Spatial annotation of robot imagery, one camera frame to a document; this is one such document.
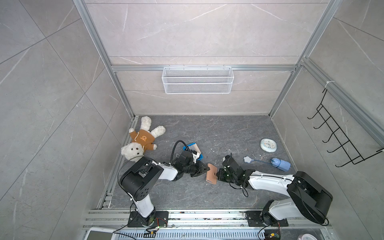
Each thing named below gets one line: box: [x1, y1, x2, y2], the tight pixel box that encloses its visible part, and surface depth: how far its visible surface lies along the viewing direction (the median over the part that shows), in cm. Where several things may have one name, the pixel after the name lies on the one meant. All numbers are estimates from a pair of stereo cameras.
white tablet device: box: [83, 226, 119, 240], surface depth 67 cm
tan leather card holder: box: [206, 163, 218, 185], surface depth 87 cm
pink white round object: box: [297, 233, 319, 240], surface depth 68 cm
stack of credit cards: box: [188, 143, 202, 154], surface depth 97 cm
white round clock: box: [260, 138, 277, 153], surface depth 100 cm
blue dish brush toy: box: [243, 156, 291, 172], surface depth 90 cm
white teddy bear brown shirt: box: [121, 116, 166, 163], surface depth 98 cm
